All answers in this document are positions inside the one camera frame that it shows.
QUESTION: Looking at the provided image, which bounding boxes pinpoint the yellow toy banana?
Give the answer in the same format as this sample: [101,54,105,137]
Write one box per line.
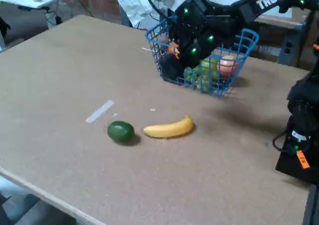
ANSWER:
[143,114,195,139]

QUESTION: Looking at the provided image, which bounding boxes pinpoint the orange toy fruit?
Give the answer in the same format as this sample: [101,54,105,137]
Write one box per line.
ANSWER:
[167,42,180,59]

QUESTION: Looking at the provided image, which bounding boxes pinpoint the green toy grapes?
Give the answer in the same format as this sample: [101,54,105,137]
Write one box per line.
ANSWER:
[184,57,220,91]

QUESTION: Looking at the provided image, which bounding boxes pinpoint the orange-red toy pomegranate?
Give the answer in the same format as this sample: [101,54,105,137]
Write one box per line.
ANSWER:
[217,55,239,78]

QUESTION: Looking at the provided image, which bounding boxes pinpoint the person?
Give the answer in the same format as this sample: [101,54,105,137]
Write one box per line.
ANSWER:
[110,0,190,29]

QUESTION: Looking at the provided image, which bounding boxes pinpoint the round green toy fruit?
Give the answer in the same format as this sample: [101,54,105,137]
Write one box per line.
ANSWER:
[107,120,136,144]

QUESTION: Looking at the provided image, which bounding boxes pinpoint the long white tape strip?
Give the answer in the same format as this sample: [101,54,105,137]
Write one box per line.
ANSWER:
[85,100,115,124]

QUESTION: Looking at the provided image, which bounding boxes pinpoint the grey power outlet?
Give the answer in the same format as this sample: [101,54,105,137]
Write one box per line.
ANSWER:
[283,39,294,56]

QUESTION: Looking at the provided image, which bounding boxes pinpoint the blue wire basket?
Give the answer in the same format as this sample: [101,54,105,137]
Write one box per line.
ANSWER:
[145,17,260,98]

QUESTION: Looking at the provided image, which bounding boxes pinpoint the wooden workbench with metal frame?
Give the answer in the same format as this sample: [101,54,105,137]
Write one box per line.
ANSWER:
[251,2,319,67]

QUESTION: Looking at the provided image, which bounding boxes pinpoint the black cable at arm base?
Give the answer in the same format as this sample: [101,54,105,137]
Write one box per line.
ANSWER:
[272,129,292,153]

